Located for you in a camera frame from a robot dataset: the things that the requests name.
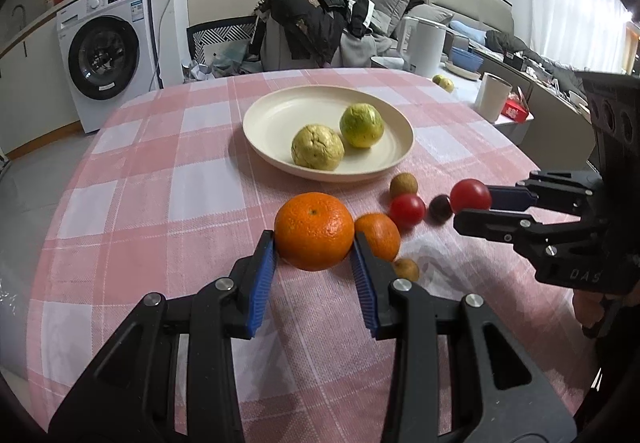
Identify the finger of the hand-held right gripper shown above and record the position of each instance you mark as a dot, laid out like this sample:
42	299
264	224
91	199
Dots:
480	220
510	197

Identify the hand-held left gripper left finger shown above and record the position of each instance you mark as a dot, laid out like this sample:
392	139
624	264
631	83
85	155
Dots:
262	283

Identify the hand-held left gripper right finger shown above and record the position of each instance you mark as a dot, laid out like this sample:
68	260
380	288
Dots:
362	293

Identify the red cherry tomato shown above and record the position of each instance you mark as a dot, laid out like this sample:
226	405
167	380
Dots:
407	210
470	194

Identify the dark purple grape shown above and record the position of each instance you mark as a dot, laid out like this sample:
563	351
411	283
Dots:
441	209

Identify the brown longan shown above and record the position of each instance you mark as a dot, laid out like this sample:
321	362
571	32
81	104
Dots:
406	269
402	184

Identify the small orange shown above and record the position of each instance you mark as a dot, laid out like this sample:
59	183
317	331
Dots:
379	235

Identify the large orange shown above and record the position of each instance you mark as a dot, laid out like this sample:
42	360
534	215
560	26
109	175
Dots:
314	231

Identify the cream round plate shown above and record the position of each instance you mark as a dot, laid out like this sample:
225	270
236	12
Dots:
280	118

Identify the person's right hand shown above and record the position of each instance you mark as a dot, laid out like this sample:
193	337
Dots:
589	310

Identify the red snack packet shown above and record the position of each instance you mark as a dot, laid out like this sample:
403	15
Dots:
516	107

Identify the white cup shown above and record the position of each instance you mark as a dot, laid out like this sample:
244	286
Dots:
492	98

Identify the white marble side table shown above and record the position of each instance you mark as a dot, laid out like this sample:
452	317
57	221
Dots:
465	90

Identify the small yellow-green fruit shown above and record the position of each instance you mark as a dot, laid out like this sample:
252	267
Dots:
438	79
447	84

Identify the white shallow dish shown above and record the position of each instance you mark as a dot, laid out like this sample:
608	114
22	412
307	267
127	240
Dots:
460	72

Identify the pink checked tablecloth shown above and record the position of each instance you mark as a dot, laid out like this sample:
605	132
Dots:
175	173

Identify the blue bowl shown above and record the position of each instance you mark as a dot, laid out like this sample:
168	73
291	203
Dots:
466	59

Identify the wrinkled yellow passion fruit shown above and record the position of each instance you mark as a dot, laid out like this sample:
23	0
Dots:
317	146

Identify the green-yellow citrus fruit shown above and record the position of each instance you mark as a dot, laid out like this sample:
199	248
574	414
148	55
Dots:
361	125

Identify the white electric kettle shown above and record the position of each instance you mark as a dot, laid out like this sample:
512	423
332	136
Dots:
422	48

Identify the grey cushion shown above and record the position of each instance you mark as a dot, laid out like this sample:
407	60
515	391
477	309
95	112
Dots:
387	5
432	13

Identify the crumpled bags pile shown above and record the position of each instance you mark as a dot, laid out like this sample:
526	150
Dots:
225	60

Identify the black jacket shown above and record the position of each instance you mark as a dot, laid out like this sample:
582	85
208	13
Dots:
305	18

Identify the white kitchen base cabinet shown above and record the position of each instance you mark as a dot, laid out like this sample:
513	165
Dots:
30	88

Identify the white washing machine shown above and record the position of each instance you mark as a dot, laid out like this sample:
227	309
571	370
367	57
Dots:
125	3

